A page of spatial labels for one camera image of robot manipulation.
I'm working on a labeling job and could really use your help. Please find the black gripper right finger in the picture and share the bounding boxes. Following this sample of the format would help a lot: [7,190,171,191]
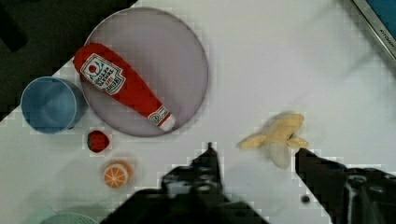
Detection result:
[295,148,396,224]

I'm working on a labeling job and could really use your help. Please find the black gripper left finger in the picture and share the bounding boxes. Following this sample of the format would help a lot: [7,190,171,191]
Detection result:
[161,142,223,198]

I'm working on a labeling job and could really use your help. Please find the peeled plush banana toy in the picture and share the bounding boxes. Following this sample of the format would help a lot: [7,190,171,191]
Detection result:
[238,114,308,169]

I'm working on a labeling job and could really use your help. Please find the orange slice toy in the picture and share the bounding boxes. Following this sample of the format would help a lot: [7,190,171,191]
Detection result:
[103,161,134,189]

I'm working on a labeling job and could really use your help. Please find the red plush strawberry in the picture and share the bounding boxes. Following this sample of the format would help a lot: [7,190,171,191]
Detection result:
[87,131,110,153]

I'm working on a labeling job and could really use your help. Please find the grey round plate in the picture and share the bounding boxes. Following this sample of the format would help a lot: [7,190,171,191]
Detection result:
[86,7,209,133]

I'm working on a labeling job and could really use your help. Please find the red plush ketchup bottle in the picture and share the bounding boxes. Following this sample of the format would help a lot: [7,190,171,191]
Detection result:
[73,43,176,132]

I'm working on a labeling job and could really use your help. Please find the green plastic colander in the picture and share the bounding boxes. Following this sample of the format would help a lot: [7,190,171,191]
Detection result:
[23,206,99,224]

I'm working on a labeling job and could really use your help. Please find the blue plastic cup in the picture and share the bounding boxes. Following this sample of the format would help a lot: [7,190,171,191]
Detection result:
[21,77,88,134]

